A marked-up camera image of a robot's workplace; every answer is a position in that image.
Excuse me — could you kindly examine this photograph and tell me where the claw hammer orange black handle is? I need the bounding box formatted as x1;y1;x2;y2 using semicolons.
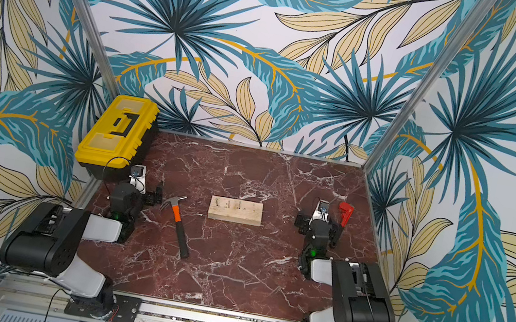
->
161;195;190;260

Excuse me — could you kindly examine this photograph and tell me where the wooden block with nails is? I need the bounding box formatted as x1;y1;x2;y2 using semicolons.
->
207;196;264;227

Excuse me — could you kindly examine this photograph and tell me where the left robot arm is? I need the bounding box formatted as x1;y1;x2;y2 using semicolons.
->
0;179;163;322

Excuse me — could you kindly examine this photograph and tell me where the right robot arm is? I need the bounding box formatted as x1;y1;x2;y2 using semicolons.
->
294;213;396;322

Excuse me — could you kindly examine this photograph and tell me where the yellow black toolbox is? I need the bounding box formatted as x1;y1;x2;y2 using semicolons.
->
74;95;159;182

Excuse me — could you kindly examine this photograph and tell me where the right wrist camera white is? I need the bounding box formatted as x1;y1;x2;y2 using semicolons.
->
312;200;330;222

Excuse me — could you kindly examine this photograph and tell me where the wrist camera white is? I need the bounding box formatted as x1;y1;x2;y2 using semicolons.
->
129;164;147;194
312;200;330;222

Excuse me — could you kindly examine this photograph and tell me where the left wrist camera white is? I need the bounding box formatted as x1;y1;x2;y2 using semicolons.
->
129;164;147;194

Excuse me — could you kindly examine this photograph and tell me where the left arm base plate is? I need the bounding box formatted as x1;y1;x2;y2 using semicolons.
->
64;294;142;322

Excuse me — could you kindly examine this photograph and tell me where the left aluminium corner post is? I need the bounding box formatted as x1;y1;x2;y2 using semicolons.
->
8;0;136;98

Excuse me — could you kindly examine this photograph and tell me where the aluminium corner post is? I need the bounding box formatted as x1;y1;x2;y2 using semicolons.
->
363;0;498;175
8;0;136;98

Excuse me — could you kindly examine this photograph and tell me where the right aluminium corner post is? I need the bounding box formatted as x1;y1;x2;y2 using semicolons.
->
363;0;498;175

